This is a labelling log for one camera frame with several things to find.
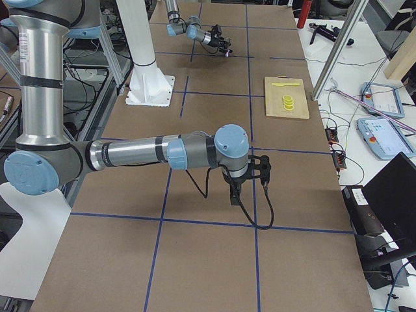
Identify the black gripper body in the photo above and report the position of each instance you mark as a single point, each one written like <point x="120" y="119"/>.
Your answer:
<point x="214" y="39"/>
<point x="234" y="181"/>

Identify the yellow plastic knife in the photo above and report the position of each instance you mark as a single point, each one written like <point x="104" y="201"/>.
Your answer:
<point x="285" y="84"/>

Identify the bamboo cutting board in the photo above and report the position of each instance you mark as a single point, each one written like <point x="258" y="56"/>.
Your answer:
<point x="274" y="101"/>

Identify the red fire extinguisher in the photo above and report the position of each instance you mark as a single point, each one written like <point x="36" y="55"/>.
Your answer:
<point x="306" y="7"/>

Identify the metal grabber stick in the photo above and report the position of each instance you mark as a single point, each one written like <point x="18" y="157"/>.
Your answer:
<point x="379" y="113"/>

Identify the teach pendant near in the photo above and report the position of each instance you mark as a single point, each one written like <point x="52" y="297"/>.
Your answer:
<point x="383" y="138"/>

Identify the teach pendant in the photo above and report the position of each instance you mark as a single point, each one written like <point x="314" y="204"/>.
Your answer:
<point x="383" y="138"/>
<point x="382" y="97"/>

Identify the teach pendant far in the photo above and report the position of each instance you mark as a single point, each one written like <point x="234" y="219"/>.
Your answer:
<point x="382" y="97"/>

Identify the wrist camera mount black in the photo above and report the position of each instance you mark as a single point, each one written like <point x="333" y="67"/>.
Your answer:
<point x="259" y="167"/>

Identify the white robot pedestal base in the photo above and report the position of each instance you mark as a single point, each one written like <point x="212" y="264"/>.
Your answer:
<point x="148" y="85"/>

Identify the aluminium frame post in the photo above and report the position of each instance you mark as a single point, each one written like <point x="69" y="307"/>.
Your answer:
<point x="350" y="22"/>

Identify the wooden plank post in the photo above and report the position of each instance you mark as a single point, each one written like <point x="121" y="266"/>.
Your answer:
<point x="403" y="60"/>

